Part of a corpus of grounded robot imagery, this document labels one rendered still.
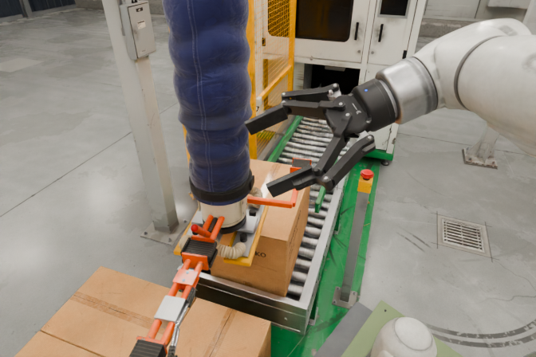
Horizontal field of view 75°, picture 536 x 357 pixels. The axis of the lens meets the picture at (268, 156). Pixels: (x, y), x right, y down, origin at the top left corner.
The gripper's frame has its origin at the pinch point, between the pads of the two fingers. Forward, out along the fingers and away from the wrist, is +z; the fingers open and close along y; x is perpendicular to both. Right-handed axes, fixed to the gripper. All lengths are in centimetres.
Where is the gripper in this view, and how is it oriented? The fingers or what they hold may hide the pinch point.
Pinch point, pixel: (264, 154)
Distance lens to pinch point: 55.4
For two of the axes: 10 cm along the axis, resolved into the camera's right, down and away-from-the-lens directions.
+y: -2.7, -7.1, 6.5
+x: -3.1, -5.7, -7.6
